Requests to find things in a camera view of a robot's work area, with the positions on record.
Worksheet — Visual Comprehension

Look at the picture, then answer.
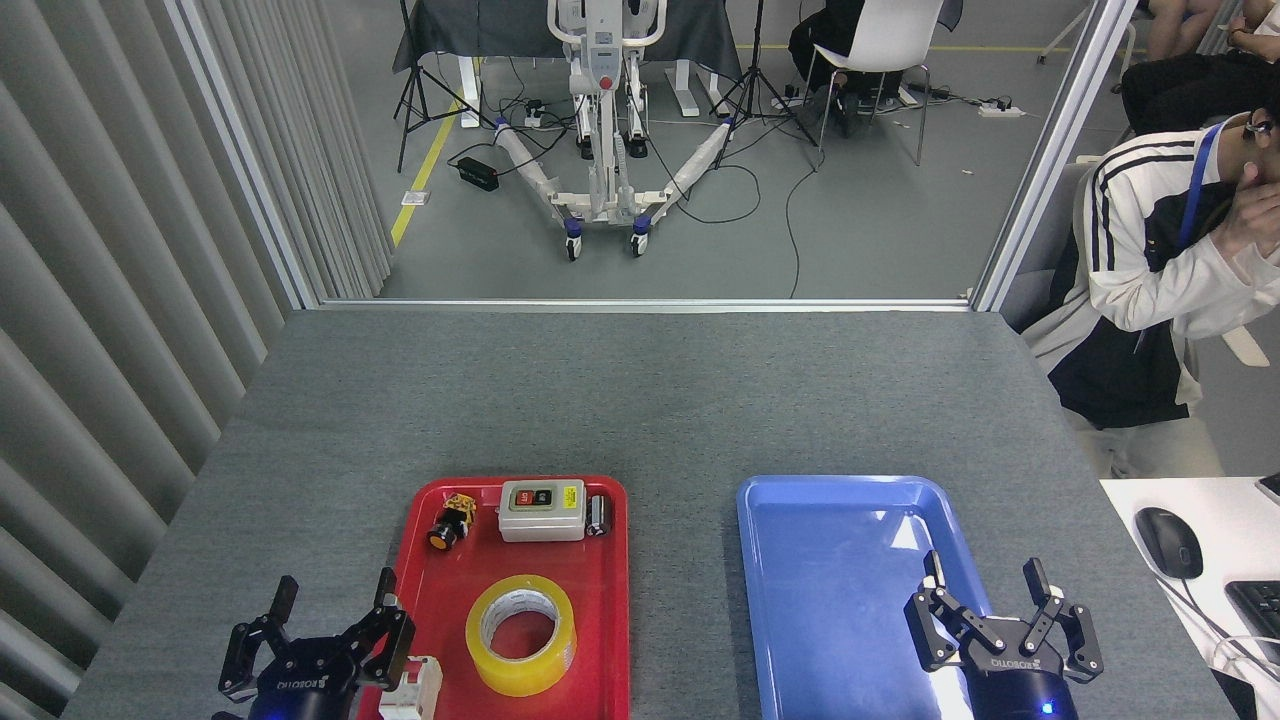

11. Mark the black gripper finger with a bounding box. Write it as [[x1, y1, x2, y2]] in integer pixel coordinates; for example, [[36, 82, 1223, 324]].
[[335, 567, 417, 692], [1020, 557, 1105, 684], [218, 576, 300, 699], [904, 549, 1005, 674]]

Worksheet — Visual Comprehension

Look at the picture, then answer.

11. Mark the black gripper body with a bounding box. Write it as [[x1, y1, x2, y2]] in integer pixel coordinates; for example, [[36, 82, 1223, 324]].
[[245, 638, 364, 720], [964, 639, 1082, 720]]

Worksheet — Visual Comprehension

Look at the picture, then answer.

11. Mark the yellow tape roll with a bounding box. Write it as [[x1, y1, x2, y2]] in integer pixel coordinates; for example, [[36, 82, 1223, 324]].
[[465, 574, 578, 698]]

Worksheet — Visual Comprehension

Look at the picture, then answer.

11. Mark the person's hand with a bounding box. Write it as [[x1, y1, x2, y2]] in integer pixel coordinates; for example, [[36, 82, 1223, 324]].
[[1228, 145, 1280, 256]]

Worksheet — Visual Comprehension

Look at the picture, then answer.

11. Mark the white red block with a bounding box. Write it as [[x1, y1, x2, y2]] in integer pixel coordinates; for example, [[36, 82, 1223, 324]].
[[378, 655, 444, 720]]

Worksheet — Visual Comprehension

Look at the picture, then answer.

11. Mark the blue plastic tray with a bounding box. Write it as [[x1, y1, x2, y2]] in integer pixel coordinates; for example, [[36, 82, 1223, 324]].
[[737, 475, 1001, 720]]

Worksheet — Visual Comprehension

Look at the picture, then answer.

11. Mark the yellow push button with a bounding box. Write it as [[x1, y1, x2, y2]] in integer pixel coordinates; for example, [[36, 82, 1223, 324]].
[[428, 492, 477, 552]]

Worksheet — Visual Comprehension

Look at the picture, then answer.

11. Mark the black computer mouse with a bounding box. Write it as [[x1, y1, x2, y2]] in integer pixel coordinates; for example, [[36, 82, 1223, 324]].
[[1134, 506, 1205, 581]]

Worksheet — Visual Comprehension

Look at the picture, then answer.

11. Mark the black keyboard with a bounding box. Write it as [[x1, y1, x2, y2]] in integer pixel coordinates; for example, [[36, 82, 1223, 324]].
[[1224, 579, 1280, 667]]

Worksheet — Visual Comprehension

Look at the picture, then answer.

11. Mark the white desk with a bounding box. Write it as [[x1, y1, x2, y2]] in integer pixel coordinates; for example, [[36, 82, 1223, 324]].
[[1100, 475, 1280, 720]]

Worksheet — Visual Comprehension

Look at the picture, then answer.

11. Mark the red plastic tray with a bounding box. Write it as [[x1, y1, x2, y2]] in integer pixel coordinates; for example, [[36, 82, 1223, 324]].
[[358, 476, 631, 720]]

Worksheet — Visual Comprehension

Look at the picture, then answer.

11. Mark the grey office chair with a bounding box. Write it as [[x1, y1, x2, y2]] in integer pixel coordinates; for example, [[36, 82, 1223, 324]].
[[1000, 158, 1099, 337]]

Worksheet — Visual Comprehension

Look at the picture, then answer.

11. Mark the white stand on wheels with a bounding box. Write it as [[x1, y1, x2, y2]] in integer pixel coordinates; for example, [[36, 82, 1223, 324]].
[[494, 0, 737, 263]]

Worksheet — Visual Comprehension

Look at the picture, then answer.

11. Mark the black tripod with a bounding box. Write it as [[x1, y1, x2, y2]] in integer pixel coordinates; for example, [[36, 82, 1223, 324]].
[[711, 0, 824, 172], [392, 0, 497, 174]]

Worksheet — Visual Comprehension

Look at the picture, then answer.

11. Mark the white chair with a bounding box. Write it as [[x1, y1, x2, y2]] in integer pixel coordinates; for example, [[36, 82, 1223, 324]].
[[804, 0, 947, 167]]

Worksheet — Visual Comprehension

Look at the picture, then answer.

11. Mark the seated person in black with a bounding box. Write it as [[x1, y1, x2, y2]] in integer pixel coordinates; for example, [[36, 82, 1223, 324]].
[[788, 0, 903, 138]]

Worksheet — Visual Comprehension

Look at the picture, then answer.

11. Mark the table with black cloth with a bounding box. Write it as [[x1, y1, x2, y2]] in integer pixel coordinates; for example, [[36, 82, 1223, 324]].
[[392, 0, 744, 129]]

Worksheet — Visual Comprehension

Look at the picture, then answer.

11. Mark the white switch box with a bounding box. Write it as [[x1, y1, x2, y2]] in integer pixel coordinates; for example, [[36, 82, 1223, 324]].
[[498, 479, 587, 543]]

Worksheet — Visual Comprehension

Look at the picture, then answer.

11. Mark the black floor cable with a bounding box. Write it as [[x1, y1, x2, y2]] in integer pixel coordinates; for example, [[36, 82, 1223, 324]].
[[784, 148, 833, 300]]

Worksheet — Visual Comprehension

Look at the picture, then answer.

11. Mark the silver rail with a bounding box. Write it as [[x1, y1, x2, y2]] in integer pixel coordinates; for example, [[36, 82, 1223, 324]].
[[318, 296, 977, 314]]

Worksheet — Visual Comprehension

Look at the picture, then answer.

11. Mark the blue lanyard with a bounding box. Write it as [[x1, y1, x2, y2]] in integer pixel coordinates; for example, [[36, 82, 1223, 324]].
[[1177, 121, 1227, 251]]

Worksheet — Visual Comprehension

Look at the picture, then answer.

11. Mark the silver post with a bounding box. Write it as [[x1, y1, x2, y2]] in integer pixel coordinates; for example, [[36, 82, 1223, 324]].
[[165, 0, 322, 312], [969, 0, 1142, 314]]

